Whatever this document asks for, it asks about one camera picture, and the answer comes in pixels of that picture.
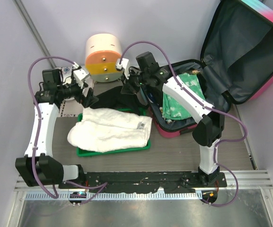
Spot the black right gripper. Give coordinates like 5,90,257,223
121,69,149,95

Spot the black garment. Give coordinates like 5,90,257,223
91,86,149,115

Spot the white towel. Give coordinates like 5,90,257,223
67,107,152,153

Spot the green tie-dye garment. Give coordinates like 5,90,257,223
162,72,207,121

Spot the pink and teal children's suitcase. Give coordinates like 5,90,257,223
141,0,273,139

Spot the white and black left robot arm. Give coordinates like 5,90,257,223
15,67,98,189

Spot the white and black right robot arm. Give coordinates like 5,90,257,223
115,52,224,187

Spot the patterned white placemat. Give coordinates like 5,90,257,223
58,67,94,117

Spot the pastel three-drawer storage box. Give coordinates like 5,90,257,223
85,33,122,83

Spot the white floral fabric item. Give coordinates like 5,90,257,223
159,107,175,124

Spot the green plastic tray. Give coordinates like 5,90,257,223
76,108,151,157

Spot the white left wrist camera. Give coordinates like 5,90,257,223
73,68,90,89

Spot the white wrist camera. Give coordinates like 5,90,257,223
73,68,90,89
115,58,131,79

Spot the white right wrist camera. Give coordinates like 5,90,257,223
115,58,131,79

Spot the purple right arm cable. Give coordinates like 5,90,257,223
121,41,248,206

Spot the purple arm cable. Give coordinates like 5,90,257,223
121,41,248,206
28,56,108,205

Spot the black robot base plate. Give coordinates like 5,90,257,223
58,171,228,193

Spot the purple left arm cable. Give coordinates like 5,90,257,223
28,56,108,205

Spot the white slotted cable duct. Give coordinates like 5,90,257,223
25,190,202,201

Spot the aluminium frame rail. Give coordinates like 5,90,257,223
14,170,273,192

